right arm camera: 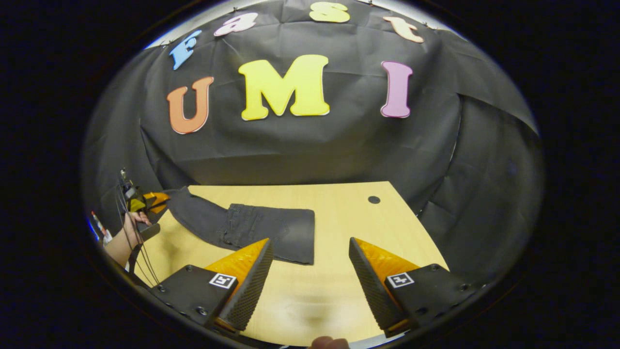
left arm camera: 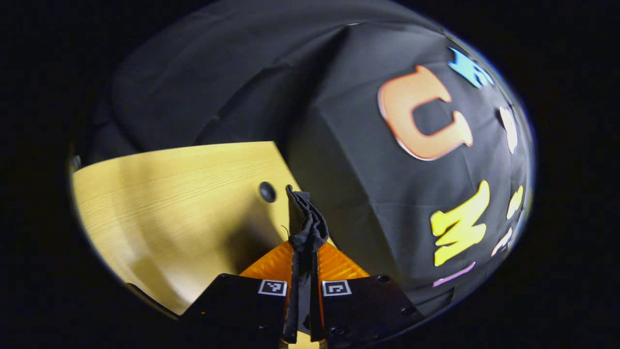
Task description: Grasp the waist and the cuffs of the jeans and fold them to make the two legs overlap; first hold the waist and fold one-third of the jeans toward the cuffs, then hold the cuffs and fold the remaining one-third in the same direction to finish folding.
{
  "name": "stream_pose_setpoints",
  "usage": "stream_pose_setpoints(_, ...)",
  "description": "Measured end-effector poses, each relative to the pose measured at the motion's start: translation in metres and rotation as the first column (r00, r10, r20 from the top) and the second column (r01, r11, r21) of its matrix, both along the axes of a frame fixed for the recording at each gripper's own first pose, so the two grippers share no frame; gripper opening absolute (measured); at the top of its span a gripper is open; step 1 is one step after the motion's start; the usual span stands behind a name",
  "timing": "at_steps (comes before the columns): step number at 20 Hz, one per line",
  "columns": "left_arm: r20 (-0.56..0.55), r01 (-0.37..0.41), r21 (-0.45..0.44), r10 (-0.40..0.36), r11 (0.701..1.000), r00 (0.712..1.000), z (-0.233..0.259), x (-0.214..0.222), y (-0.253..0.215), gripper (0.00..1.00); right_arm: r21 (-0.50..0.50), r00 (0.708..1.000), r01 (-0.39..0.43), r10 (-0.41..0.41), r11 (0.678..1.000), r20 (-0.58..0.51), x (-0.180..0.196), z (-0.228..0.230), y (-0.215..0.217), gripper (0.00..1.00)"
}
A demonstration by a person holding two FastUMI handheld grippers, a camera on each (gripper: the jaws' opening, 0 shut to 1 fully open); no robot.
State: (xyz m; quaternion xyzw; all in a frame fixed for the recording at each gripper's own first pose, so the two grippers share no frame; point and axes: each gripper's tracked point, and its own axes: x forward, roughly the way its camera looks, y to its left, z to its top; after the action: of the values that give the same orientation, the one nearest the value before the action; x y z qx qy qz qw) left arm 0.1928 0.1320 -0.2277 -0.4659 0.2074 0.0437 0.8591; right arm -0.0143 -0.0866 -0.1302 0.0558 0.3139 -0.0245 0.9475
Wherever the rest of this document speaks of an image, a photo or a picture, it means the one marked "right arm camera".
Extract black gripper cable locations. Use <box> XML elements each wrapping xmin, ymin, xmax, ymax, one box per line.
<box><xmin>115</xmin><ymin>179</ymin><xmax>160</xmax><ymax>286</ymax></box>

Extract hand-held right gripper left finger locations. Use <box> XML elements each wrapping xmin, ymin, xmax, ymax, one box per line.
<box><xmin>152</xmin><ymin>238</ymin><xmax>275</xmax><ymax>335</ymax></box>

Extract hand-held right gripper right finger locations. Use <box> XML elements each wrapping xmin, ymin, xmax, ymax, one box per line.
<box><xmin>349</xmin><ymin>237</ymin><xmax>479</xmax><ymax>339</ymax></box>

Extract black backdrop cloth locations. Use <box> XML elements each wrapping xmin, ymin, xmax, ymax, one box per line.
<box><xmin>81</xmin><ymin>0</ymin><xmax>545</xmax><ymax>291</ymax></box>

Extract dark grey jeans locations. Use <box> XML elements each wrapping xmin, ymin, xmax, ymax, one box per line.
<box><xmin>165</xmin><ymin>186</ymin><xmax>316</xmax><ymax>266</ymax></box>

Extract thin red and white pole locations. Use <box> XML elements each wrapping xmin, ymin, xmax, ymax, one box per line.
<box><xmin>90</xmin><ymin>211</ymin><xmax>113</xmax><ymax>245</ymax></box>

